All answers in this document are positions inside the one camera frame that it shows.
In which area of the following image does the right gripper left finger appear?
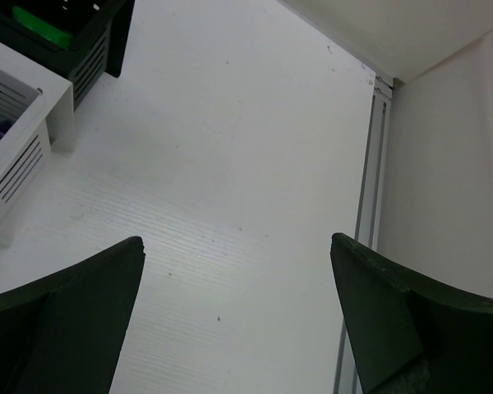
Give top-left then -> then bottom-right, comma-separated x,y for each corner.
0,236 -> 145,393

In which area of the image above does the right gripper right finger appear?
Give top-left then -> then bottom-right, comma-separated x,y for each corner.
330,233 -> 493,393

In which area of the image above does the green 2x2 lego brick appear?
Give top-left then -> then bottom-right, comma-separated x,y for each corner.
12,6 -> 73,49

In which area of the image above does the white slatted double container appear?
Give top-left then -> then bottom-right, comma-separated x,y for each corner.
0,43 -> 76,247

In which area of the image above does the black double container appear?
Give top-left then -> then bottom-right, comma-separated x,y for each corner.
0,1 -> 135,108

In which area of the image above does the aluminium rail right side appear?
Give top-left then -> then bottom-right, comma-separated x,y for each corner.
333,76 -> 394,394

